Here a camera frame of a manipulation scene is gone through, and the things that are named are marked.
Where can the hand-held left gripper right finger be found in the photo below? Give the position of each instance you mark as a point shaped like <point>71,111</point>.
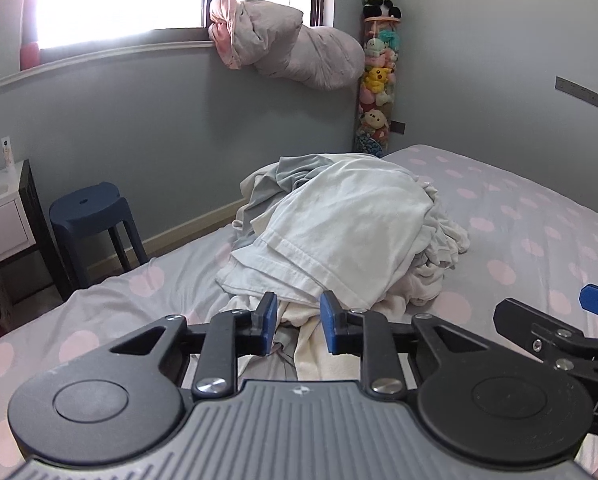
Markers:
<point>330,327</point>

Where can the clear tube of plush toys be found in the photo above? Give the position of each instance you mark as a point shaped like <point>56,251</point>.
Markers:
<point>376,80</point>

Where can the white cream tube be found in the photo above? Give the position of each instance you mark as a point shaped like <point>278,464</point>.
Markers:
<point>7,152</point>

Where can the dark blue plastic stool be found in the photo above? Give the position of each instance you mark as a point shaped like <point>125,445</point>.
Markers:
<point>86,207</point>

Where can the white window sill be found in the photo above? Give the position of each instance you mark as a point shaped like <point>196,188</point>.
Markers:
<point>79,60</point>

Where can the grey wall socket strip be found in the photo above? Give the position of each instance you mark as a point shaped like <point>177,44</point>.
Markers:
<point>581,92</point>

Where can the small dark wall socket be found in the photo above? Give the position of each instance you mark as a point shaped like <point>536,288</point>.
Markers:
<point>398,127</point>

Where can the bed with pink-dotted sheet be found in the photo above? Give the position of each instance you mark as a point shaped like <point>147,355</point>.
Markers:
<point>529,220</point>

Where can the window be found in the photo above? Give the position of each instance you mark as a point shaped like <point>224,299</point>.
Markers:
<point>129,0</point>

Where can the grey garment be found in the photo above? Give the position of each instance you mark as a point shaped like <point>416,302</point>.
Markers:
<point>284,172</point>

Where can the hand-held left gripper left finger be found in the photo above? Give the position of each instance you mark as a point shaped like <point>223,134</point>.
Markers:
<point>268,322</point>

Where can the white t-shirt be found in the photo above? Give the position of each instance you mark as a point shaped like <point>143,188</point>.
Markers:
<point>359,220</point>

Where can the tied grey-pink curtain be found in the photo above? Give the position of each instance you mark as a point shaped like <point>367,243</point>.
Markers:
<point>289,45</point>

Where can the crumpled white garment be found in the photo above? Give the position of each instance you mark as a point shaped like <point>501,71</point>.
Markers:
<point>444,235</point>

